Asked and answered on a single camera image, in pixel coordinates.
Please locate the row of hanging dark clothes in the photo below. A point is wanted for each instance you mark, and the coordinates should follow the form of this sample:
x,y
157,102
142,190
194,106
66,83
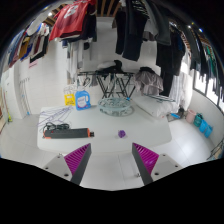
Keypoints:
x,y
133,30

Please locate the pink wall sign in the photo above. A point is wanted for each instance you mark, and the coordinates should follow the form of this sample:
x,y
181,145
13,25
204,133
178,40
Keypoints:
x,y
33,64

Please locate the yellow wet floor sign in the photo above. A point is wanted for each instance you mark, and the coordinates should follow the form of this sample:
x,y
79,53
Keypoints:
x,y
69,100

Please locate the pink bucket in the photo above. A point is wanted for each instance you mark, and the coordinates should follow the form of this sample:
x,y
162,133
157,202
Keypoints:
x,y
191,116

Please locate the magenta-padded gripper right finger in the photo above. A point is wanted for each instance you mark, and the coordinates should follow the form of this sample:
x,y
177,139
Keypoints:
x,y
146,159

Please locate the row of hanging colourful clothes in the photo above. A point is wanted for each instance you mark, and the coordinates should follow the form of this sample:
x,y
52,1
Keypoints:
x,y
28,46

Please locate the purple charger block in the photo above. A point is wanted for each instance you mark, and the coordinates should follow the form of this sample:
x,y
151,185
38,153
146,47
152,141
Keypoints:
x,y
121,134

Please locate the hanging red shirt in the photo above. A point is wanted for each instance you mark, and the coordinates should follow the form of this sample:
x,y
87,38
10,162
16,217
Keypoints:
x,y
71,20

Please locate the black folding drying rack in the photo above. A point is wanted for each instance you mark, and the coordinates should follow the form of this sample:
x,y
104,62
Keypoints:
x,y
110,71

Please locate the blue detergent bottle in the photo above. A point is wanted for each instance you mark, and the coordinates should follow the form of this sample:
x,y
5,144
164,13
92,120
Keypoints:
x,y
83,101

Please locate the blue bags on floor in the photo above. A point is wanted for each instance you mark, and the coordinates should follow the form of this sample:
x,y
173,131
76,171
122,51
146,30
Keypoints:
x,y
204,126

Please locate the black power strip orange ends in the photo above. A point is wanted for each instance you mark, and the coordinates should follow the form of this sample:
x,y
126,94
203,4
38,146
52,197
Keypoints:
x,y
66,133

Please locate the white folded bedding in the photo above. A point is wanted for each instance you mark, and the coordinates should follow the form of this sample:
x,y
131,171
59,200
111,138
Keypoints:
x,y
153,106

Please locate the grey garment on rack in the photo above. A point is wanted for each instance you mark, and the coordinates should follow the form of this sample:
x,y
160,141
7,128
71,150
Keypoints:
x,y
149,81

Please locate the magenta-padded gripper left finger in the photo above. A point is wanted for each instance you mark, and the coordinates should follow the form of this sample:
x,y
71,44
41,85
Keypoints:
x,y
77,160

